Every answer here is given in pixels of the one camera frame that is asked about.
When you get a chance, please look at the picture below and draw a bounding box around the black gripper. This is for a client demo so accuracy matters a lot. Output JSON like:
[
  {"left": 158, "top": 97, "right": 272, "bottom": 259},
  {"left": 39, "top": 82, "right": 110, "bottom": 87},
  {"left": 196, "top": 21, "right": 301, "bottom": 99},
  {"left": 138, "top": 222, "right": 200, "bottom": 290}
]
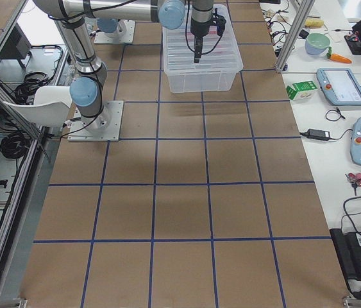
[{"left": 190, "top": 8, "right": 213, "bottom": 63}]

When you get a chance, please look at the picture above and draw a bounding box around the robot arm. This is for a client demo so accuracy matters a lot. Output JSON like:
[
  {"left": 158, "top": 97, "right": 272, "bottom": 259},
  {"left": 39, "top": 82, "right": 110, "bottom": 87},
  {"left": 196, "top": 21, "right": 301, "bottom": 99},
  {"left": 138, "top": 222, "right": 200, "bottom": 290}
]
[
  {"left": 96, "top": 18, "right": 127, "bottom": 39},
  {"left": 35, "top": 1, "right": 219, "bottom": 132}
]

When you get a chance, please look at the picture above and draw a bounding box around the clear plastic storage box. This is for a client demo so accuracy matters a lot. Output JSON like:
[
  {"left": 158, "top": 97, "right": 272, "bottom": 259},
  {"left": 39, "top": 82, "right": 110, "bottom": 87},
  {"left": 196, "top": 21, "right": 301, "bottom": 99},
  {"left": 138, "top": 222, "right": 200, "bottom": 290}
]
[{"left": 162, "top": 4, "right": 243, "bottom": 93}]

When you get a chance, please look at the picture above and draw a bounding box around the green white carton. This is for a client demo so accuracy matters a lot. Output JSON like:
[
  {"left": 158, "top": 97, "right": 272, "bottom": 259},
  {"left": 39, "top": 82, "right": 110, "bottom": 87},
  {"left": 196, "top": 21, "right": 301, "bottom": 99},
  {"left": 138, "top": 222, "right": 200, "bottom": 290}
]
[{"left": 286, "top": 80, "right": 317, "bottom": 101}]

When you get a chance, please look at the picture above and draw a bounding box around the black power adapter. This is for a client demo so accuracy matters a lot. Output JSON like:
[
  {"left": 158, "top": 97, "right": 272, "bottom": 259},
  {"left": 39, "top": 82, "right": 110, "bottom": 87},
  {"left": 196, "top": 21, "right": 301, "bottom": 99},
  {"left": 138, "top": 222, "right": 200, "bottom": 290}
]
[{"left": 306, "top": 128, "right": 331, "bottom": 141}]

